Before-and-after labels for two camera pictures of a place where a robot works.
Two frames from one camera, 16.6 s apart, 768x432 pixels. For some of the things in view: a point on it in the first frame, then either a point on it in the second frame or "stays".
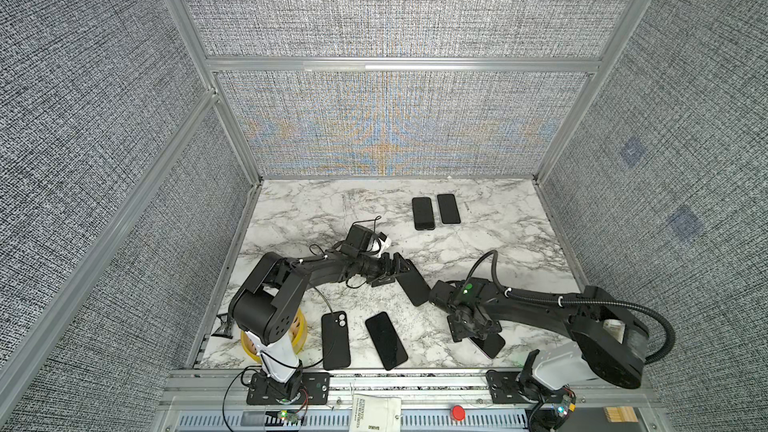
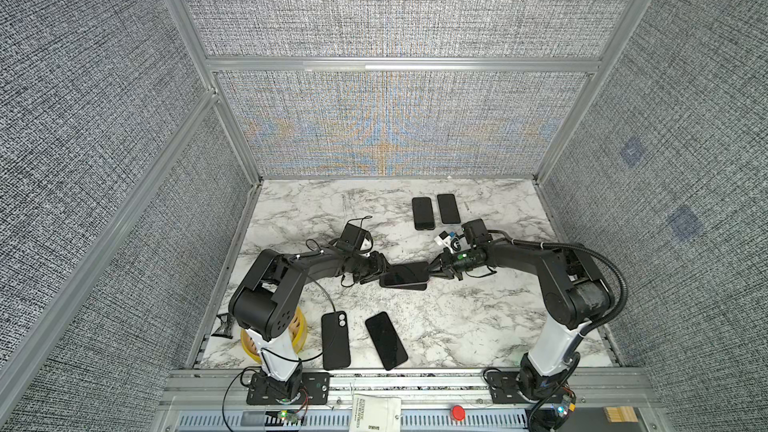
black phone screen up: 450,212 stays
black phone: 386,340 stays
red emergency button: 458,412 stays
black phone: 423,213 stays
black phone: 491,345 → 406,273
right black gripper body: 460,332 → 457,264
